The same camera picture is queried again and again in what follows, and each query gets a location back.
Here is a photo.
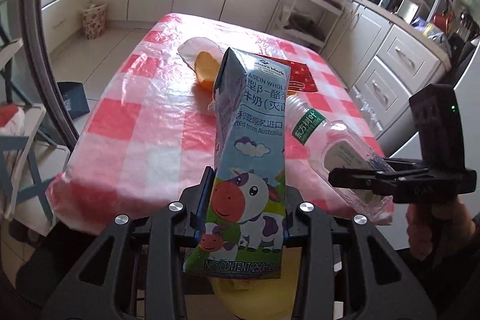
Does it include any cow print milk carton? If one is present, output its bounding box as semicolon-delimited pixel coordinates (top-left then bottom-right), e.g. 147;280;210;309
184;48;290;280

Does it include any clear plastic water bottle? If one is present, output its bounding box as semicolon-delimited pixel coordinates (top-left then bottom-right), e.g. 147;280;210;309
285;95;393;224

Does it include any orange fruit peel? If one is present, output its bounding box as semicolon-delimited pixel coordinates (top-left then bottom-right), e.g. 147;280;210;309
194;51;221;92

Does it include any red plastic snack wrapper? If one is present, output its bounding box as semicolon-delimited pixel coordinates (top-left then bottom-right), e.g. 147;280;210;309
261;54;318;93

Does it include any white plastic bag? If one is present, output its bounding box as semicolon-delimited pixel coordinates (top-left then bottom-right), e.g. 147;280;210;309
177;37;226;70

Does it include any person's right hand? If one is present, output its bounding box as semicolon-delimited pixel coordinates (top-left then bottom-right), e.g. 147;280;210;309
406;197;477;261

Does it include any red white checkered tablecloth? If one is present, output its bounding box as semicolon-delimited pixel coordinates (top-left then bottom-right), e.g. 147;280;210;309
46;13;379;235

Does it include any blue box on floor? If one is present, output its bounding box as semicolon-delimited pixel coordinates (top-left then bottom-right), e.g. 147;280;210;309
57;81;90;120

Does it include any blue white folding rack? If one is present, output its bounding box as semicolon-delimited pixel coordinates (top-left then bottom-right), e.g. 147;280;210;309
0;38;57;227

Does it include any white open shelf unit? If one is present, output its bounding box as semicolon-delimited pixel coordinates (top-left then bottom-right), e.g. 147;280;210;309
267;0;344;53

